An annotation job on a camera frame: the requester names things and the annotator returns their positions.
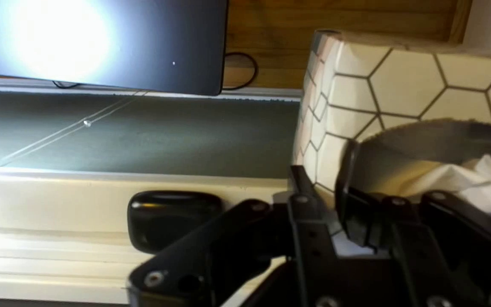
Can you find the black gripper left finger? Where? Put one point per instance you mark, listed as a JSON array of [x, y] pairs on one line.
[[246, 257]]

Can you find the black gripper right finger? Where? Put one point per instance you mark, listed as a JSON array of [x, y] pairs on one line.
[[438, 257]]

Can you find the hexagon patterned tissue box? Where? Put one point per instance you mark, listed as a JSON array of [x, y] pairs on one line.
[[404, 86]]

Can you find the white windowsill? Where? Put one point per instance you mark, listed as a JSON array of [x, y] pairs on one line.
[[46, 228]]

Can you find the small black glossy case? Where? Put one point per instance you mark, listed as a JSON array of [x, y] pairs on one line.
[[171, 219]]

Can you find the dark nightstand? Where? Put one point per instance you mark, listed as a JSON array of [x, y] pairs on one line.
[[143, 46]]

